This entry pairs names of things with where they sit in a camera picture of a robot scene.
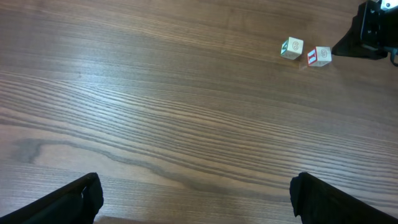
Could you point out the wooden block number six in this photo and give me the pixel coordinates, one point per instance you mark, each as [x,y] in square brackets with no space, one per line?
[292,48]

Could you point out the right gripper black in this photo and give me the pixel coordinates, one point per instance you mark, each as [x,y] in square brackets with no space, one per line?
[375,28]

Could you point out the wooden block number nine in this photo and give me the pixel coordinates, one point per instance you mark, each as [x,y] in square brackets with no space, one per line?
[319,56]

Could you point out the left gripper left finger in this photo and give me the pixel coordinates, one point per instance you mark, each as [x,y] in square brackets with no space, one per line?
[77,202]

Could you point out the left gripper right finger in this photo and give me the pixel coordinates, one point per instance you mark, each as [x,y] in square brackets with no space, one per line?
[317,202]

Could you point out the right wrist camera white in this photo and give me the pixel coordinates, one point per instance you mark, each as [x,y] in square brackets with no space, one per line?
[388,4]

